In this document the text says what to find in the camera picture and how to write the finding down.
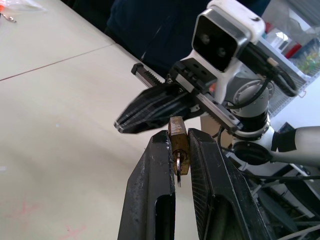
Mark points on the black metal frame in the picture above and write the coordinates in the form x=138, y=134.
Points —
x=295, y=200

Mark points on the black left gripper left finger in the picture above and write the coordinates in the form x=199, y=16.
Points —
x=147, y=190

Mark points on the white plastic storage rack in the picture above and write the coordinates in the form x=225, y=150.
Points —
x=300, y=57

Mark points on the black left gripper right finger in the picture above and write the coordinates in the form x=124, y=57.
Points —
x=217, y=180

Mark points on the clear plastic bag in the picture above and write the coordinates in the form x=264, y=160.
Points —
x=22, y=5

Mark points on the person in dark blue clothes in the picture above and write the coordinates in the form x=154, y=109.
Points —
x=140, y=25

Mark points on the brass padlock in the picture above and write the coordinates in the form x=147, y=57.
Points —
x=180, y=142

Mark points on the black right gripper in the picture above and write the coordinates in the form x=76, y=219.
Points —
x=197, y=77

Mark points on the silver key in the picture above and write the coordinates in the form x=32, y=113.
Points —
x=178, y=172

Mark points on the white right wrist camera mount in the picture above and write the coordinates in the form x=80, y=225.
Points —
x=255, y=27

